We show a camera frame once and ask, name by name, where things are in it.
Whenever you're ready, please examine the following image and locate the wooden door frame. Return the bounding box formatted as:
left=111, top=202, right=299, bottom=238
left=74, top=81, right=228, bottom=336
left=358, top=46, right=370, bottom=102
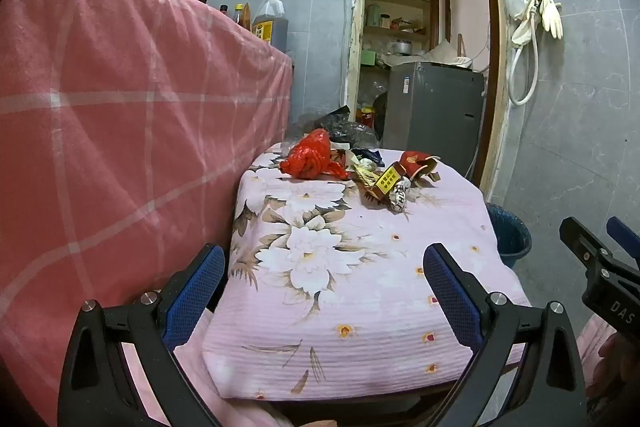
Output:
left=345, top=0, right=512, bottom=188

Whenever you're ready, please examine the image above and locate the red plastic bag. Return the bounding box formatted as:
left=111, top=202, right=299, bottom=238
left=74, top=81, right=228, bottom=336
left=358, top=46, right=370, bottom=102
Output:
left=279, top=129, right=351, bottom=182

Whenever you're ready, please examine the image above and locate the white crumpled bag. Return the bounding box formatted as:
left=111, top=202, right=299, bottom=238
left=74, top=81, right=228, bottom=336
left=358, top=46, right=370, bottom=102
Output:
left=425, top=42, right=473, bottom=70

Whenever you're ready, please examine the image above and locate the clear crinkled plastic bag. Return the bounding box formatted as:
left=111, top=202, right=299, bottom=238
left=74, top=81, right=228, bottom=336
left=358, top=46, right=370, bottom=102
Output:
left=295, top=106, right=382, bottom=152

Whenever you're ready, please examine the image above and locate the patterned wrapper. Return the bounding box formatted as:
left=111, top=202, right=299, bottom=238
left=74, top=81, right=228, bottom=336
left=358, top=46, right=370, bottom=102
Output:
left=387, top=179, right=412, bottom=214

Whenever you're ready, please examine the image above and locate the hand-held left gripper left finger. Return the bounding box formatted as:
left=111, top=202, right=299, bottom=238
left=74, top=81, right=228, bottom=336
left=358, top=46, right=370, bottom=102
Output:
left=57, top=243, right=226, bottom=427

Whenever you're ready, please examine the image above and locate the blue bucket with liner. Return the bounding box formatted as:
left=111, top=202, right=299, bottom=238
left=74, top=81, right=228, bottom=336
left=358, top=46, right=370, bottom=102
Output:
left=485, top=202, right=532, bottom=270

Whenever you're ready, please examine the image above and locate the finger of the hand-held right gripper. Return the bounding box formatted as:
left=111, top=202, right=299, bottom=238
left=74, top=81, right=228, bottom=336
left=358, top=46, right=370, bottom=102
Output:
left=606, top=216, right=640, bottom=273
left=559, top=217, right=613, bottom=270

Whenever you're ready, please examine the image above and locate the pink checked cloth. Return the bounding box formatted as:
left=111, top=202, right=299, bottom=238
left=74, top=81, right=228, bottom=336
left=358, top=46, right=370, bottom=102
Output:
left=0, top=0, right=293, bottom=413

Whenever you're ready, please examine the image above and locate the pink floral tablecloth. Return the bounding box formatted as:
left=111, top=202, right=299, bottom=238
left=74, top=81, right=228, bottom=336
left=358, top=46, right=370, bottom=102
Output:
left=202, top=147, right=532, bottom=403

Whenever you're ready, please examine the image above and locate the white hose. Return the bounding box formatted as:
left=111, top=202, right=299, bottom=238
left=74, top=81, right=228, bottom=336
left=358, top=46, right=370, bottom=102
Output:
left=507, top=0, right=542, bottom=105

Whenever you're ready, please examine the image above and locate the yellow foil wrapper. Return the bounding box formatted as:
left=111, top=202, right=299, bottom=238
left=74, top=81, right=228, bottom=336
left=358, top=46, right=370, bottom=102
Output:
left=350, top=159, right=383, bottom=192

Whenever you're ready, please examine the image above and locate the person's right hand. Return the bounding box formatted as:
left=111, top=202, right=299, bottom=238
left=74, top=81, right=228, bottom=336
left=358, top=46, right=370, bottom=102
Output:
left=597, top=334, right=623, bottom=400

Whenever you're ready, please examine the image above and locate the brown yellow-label box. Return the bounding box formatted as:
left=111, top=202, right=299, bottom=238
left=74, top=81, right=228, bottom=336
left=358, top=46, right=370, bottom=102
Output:
left=367, top=162, right=412, bottom=201

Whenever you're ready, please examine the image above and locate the red torn carton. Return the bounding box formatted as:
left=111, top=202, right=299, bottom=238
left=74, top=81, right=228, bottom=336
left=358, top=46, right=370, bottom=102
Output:
left=400, top=150, right=442, bottom=184

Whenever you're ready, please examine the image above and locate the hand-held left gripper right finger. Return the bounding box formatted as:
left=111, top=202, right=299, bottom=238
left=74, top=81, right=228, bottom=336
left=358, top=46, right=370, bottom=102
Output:
left=422, top=243, right=588, bottom=427

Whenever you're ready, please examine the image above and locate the cream rubber glove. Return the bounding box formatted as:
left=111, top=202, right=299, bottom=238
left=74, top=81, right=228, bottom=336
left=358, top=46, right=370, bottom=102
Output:
left=511, top=4, right=539, bottom=46
left=542, top=0, right=563, bottom=39

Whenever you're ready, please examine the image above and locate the cooking oil jug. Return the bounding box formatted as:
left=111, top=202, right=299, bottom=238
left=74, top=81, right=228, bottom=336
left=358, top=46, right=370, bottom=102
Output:
left=251, top=0, right=290, bottom=54

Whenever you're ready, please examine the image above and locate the grey refrigerator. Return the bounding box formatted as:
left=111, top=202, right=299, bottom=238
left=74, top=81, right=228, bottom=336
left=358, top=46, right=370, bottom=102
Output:
left=382, top=62, right=486, bottom=172

